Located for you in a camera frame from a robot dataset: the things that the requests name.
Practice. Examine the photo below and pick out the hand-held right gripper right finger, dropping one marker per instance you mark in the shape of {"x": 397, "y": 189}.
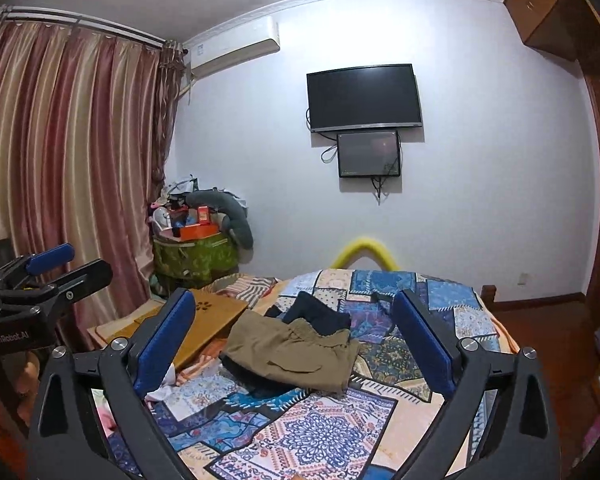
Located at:
{"x": 425, "y": 340}

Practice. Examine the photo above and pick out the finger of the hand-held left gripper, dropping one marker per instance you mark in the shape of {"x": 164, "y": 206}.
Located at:
{"x": 80, "y": 280}
{"x": 50, "y": 257}

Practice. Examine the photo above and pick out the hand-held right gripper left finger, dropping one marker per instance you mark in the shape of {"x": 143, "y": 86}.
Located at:
{"x": 165, "y": 340}

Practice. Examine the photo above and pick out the khaki pants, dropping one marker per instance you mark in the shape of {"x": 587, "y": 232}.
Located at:
{"x": 280, "y": 347}

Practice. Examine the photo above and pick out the white cloth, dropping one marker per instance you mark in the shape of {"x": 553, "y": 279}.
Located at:
{"x": 164, "y": 385}

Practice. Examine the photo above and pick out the wooden lap desk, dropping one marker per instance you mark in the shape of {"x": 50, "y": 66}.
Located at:
{"x": 215, "y": 317}

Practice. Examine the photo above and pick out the green patterned storage bag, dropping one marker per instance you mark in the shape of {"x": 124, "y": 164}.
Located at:
{"x": 195, "y": 260}

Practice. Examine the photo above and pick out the striped pink curtain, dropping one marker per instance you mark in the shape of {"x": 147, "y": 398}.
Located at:
{"x": 70, "y": 160}

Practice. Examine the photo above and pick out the yellow foam tube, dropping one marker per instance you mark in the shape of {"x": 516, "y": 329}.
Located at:
{"x": 365, "y": 247}

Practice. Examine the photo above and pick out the flat orange box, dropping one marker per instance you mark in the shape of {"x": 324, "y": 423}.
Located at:
{"x": 197, "y": 231}

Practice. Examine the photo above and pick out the small red box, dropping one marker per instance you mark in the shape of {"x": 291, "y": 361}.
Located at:
{"x": 203, "y": 215}

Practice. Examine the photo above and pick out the grey plush toy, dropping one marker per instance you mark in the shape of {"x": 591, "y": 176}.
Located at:
{"x": 235, "y": 210}

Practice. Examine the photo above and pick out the patchwork printed blanket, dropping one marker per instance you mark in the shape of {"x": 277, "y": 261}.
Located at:
{"x": 300, "y": 430}

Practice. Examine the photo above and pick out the small black monitor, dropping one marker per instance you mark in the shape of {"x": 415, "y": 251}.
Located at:
{"x": 369, "y": 154}

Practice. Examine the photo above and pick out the white curtain rod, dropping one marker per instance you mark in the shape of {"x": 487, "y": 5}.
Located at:
{"x": 90, "y": 22}

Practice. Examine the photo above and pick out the large black television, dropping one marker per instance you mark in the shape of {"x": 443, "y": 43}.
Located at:
{"x": 364, "y": 96}

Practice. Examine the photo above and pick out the white air conditioner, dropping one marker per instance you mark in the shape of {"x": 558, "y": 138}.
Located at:
{"x": 235, "y": 50}

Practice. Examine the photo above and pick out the brown wooden wardrobe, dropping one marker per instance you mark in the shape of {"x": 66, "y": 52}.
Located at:
{"x": 555, "y": 5}

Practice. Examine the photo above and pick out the wooden bed post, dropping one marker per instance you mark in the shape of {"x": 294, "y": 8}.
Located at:
{"x": 487, "y": 294}

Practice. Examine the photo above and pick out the white wall socket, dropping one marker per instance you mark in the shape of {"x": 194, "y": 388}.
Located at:
{"x": 522, "y": 278}

